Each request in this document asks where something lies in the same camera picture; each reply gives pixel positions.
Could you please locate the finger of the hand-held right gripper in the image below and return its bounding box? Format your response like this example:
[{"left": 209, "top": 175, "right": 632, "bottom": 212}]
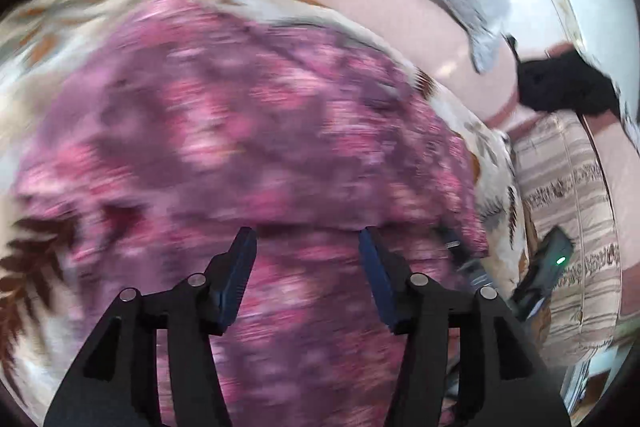
[{"left": 437, "top": 227, "right": 497, "bottom": 295}]

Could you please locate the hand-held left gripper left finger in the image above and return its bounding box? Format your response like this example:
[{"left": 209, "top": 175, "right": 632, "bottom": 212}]
[{"left": 44, "top": 227, "right": 258, "bottom": 427}]

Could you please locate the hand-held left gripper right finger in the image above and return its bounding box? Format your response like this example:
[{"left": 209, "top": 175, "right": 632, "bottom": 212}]
[{"left": 359, "top": 227, "right": 572, "bottom": 427}]

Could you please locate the purple pink floral garment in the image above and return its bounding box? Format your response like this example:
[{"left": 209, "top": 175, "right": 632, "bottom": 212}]
[{"left": 10, "top": 0, "right": 491, "bottom": 427}]

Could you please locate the beige striped cushion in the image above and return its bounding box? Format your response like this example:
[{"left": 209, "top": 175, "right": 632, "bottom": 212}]
[{"left": 512, "top": 112, "right": 625, "bottom": 365}]

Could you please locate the black cloth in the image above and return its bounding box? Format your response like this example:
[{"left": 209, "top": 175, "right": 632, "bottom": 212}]
[{"left": 505, "top": 34, "right": 622, "bottom": 116}]

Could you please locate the pink quilted pillow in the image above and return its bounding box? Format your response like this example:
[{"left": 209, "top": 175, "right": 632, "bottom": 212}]
[{"left": 252, "top": 0, "right": 636, "bottom": 288}]

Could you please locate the beige leaf-printed blanket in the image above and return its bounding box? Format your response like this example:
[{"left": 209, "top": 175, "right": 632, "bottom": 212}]
[{"left": 0, "top": 0, "right": 532, "bottom": 427}]

